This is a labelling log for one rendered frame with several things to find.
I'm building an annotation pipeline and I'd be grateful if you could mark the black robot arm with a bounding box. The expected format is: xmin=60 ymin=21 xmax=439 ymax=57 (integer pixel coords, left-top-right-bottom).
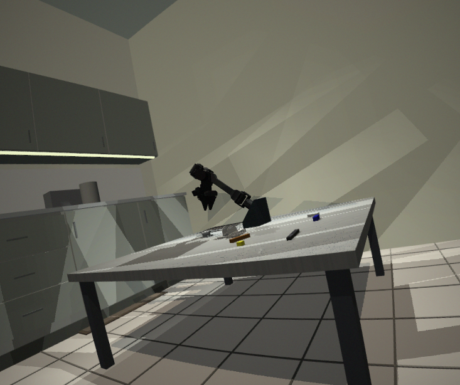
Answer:
xmin=189 ymin=163 xmax=253 ymax=209

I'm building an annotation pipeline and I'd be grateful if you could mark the dark grey long bar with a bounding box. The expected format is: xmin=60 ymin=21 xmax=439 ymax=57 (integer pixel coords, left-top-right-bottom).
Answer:
xmin=286 ymin=229 xmax=300 ymax=240

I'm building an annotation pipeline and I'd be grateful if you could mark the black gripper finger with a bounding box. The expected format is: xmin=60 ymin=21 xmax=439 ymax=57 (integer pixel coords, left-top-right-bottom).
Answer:
xmin=199 ymin=199 xmax=208 ymax=211
xmin=205 ymin=196 xmax=216 ymax=210

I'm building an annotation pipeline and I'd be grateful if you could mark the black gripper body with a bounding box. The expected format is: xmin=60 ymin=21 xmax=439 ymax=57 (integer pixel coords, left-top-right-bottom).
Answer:
xmin=197 ymin=182 xmax=218 ymax=199

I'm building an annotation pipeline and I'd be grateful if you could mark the brown rectangular bar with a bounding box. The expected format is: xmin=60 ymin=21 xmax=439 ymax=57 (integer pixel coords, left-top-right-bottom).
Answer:
xmin=229 ymin=234 xmax=250 ymax=243

